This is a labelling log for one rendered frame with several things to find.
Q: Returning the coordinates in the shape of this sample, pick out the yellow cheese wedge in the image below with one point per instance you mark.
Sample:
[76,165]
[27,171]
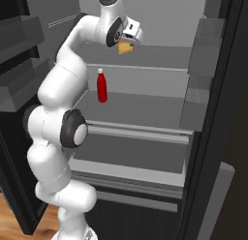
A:
[125,49]

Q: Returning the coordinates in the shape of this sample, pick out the black fridge door with shelves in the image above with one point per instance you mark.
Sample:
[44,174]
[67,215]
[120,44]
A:
[16,89]

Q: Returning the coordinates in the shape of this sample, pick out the black fridge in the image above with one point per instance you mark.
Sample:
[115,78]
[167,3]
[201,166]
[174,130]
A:
[142,114]

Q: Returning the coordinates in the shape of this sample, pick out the red bottle with white cap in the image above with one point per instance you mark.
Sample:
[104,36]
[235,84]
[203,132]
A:
[102,87]

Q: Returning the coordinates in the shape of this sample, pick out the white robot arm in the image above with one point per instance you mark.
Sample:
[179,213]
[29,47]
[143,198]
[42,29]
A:
[61,89]

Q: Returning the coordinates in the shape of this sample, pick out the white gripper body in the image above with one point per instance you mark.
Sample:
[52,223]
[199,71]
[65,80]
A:
[135,36]

